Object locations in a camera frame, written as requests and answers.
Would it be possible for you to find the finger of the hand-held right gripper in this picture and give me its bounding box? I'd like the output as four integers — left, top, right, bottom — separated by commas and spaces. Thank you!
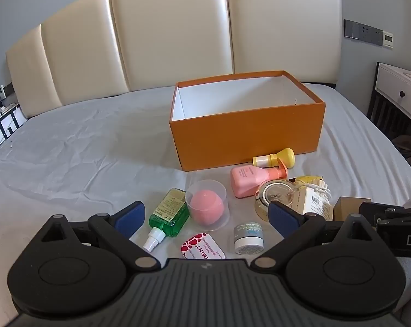
385, 205, 411, 219
358, 202, 403, 228

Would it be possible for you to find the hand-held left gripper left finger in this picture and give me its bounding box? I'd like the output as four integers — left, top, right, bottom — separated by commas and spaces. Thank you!
30, 200, 160, 274

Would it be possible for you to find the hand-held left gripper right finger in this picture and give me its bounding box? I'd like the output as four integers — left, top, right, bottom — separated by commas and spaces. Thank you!
251, 200, 380, 274

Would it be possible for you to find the small gold cardboard box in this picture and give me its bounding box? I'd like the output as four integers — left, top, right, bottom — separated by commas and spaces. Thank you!
333, 196, 371, 222

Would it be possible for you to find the cream box with white rope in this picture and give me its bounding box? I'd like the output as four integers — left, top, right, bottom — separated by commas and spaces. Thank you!
290, 180, 334, 220

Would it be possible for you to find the yellow plastic toy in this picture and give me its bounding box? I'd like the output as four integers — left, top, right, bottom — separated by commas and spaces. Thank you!
294, 175, 324, 186

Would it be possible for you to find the orange cardboard box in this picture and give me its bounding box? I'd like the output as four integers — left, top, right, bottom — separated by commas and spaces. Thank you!
169, 70, 326, 172

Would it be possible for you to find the clear round compact case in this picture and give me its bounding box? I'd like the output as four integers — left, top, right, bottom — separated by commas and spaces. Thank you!
254, 179, 296, 223

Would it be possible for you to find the green spray bottle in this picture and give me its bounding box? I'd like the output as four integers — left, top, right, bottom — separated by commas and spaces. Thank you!
143, 188, 191, 252

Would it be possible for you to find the small jar with grey lid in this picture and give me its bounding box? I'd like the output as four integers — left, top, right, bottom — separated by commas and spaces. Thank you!
233, 224, 265, 255

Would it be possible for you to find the pink pump bottle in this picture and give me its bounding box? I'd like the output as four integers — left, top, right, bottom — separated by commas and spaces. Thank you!
230, 163, 290, 199

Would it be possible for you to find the clear plastic cup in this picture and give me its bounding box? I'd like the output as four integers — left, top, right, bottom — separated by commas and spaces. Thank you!
185, 179, 230, 231

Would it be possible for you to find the small bottle with yellow cap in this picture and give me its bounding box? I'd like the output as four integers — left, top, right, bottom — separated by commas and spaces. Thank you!
252, 147, 295, 169

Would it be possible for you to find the dark cloth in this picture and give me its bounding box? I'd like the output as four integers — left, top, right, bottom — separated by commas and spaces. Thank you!
392, 135, 411, 172

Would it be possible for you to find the pink makeup sponge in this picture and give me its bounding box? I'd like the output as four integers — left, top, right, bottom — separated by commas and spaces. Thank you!
190, 191, 224, 226

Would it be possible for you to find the red and white tin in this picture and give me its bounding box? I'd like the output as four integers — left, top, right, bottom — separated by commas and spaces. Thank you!
180, 232, 226, 260

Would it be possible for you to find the white nightstand with dark knob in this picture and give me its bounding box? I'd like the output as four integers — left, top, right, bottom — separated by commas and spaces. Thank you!
367, 62, 411, 137

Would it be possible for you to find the white and black side cabinet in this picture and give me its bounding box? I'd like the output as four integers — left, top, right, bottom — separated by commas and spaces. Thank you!
0, 102, 29, 152

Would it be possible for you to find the cream padded headboard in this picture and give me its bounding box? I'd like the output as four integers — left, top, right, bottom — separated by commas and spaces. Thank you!
5, 0, 342, 119

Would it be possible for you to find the grey wall switch panel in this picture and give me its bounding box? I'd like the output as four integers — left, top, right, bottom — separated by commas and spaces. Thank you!
344, 19, 384, 45

